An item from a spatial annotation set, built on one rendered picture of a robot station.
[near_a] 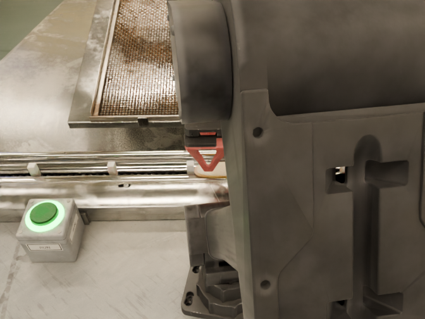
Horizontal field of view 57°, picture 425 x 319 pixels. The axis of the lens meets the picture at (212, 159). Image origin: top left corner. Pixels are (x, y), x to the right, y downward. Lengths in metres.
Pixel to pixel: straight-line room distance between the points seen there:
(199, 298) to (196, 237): 0.16
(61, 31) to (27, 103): 0.33
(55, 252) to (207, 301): 0.24
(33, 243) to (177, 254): 0.21
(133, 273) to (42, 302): 0.13
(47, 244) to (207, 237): 0.28
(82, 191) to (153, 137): 0.21
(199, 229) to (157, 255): 0.21
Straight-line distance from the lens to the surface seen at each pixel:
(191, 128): 0.56
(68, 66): 1.09
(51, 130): 0.90
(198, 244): 0.45
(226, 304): 0.55
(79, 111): 0.81
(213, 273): 0.50
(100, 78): 0.86
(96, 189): 0.69
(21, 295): 0.67
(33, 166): 0.76
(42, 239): 0.63
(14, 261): 0.71
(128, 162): 0.74
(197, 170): 0.70
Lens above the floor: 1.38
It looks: 46 degrees down
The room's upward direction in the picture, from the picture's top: straight up
